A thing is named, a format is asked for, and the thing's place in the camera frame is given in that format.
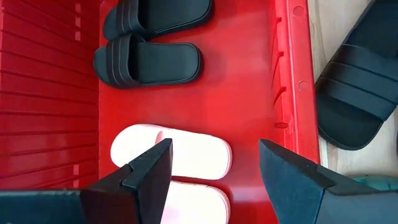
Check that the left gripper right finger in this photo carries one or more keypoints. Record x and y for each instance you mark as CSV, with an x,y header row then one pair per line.
x,y
295,186

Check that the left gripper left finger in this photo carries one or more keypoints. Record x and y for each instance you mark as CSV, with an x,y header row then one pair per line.
x,y
140,193

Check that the pink slide sandal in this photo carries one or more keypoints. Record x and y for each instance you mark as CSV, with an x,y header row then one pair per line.
x,y
199,205
199,155

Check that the green slide sandal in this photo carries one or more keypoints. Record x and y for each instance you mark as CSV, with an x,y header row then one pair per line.
x,y
382,183

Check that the black slide sandal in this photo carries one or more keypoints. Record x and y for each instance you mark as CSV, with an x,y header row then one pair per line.
x,y
174,15
357,93
168,62

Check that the red plastic bin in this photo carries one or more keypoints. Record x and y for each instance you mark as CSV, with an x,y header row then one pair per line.
x,y
242,93

